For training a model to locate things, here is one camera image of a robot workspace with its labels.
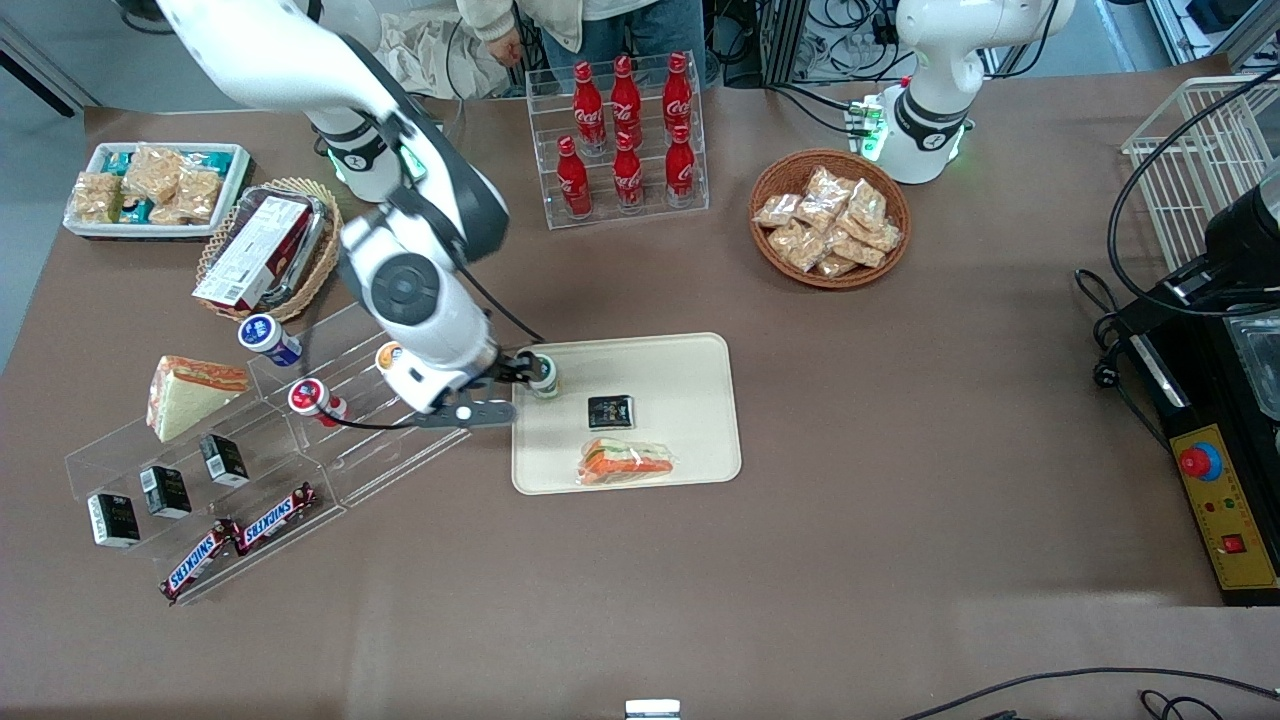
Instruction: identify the blue gum bottle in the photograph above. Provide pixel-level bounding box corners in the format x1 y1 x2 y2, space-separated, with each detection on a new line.
237 313 304 368

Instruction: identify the black control box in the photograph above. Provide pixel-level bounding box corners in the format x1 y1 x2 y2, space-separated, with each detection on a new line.
1115 160 1280 608

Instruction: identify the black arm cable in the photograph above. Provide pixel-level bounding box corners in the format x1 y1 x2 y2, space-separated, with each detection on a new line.
297 260 547 432

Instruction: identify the clear acrylic bottle rack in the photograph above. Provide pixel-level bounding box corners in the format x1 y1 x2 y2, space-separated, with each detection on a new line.
525 62 711 232

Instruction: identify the beige plastic tray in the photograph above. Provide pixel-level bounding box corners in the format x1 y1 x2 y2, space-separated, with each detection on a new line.
511 332 744 497

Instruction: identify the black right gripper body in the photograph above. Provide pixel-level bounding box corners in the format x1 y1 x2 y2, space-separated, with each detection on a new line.
478 348 529 396

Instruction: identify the white plastic bin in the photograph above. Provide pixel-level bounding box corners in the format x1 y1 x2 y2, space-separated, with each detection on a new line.
63 142 253 241

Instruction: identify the white plastic bag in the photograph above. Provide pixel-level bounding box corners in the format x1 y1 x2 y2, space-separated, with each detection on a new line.
378 10 471 98

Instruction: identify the black machine hose cable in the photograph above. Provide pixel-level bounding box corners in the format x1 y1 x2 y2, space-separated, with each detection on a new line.
1105 60 1280 316

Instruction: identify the wrapped triangle sandwich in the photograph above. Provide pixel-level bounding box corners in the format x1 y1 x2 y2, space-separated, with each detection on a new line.
577 437 676 488
146 356 250 444

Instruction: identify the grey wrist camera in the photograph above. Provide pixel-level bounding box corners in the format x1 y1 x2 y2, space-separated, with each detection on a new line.
413 398 518 431

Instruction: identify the red gum bottle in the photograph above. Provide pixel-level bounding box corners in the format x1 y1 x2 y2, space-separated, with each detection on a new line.
288 378 350 428

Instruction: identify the white wire basket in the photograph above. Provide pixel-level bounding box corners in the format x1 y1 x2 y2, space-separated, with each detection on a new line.
1121 75 1280 271

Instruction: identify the long black cable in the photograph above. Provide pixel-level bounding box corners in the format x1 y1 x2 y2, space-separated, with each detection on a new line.
900 667 1280 720

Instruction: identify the steel food tray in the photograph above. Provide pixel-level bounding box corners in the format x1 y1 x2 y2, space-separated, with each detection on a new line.
1225 315 1280 421

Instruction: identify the black power cable with plug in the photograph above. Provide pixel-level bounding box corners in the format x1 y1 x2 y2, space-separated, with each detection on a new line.
1075 268 1136 391

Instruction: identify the standing person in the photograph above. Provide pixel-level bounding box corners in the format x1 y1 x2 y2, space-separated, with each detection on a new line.
455 0 708 93

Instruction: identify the coiled black cable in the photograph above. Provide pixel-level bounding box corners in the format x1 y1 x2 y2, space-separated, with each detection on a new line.
1138 688 1229 720

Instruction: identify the round wicker basket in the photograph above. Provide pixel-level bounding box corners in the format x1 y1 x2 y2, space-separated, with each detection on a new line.
749 149 912 291

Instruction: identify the oval wicker basket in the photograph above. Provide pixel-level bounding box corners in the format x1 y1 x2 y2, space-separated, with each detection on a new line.
195 177 344 323

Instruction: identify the Snickers chocolate bar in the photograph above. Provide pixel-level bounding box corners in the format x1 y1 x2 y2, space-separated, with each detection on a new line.
160 519 241 603
236 483 319 554

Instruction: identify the yellow control panel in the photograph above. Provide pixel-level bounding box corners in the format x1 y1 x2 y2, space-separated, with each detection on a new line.
1168 424 1279 593

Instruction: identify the red cola bottle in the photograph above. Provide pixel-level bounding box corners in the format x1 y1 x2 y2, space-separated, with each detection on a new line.
572 60 607 153
612 130 645 211
556 136 592 218
611 55 643 146
662 51 693 131
665 124 697 206

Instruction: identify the red and white biscuit box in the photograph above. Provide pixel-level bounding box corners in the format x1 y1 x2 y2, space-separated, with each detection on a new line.
192 195 311 313

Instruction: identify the clear acrylic stepped stand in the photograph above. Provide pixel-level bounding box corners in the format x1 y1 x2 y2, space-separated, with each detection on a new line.
63 300 473 608

